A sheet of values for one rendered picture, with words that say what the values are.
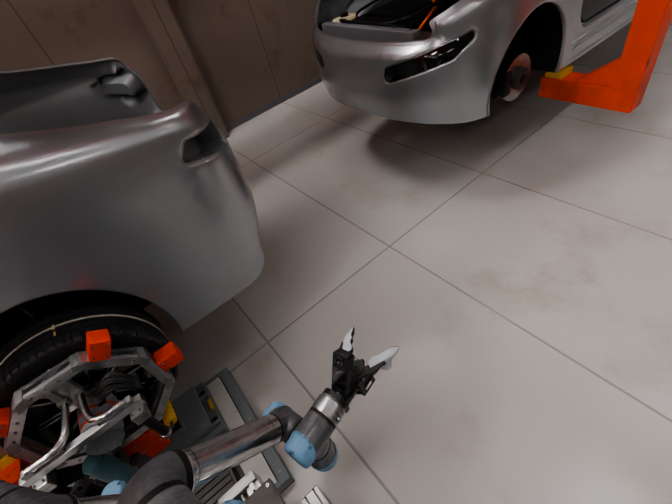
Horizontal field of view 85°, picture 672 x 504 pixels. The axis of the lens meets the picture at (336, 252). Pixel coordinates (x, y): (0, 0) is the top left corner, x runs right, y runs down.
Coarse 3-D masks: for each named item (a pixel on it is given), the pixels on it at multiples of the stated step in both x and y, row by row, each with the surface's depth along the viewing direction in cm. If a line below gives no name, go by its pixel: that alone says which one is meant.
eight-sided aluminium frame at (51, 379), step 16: (80, 352) 134; (112, 352) 141; (128, 352) 145; (144, 352) 147; (64, 368) 130; (80, 368) 131; (96, 368) 135; (160, 368) 153; (32, 384) 128; (48, 384) 127; (160, 384) 163; (16, 400) 124; (32, 400) 126; (160, 400) 161; (16, 416) 126; (160, 416) 165; (16, 432) 129; (128, 432) 164; (16, 448) 131; (32, 448) 137; (48, 448) 144; (64, 464) 146
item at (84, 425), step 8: (112, 400) 146; (96, 408) 139; (104, 408) 140; (80, 416) 139; (80, 424) 137; (88, 424) 135; (120, 424) 140; (80, 432) 136; (104, 432) 133; (112, 432) 135; (120, 432) 138; (96, 440) 133; (104, 440) 135; (112, 440) 137; (120, 440) 139; (88, 448) 132; (96, 448) 134; (104, 448) 137; (112, 448) 139
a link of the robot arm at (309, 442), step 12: (312, 408) 87; (312, 420) 84; (324, 420) 84; (300, 432) 82; (312, 432) 82; (324, 432) 83; (288, 444) 82; (300, 444) 81; (312, 444) 81; (324, 444) 84; (300, 456) 80; (312, 456) 81
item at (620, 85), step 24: (648, 0) 219; (648, 24) 225; (624, 48) 241; (648, 48) 232; (600, 72) 261; (624, 72) 249; (648, 72) 245; (552, 96) 295; (576, 96) 281; (600, 96) 268; (624, 96) 256
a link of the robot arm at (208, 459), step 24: (288, 408) 99; (240, 432) 84; (264, 432) 88; (288, 432) 93; (168, 456) 70; (192, 456) 73; (216, 456) 76; (240, 456) 81; (144, 480) 63; (168, 480) 64; (192, 480) 70
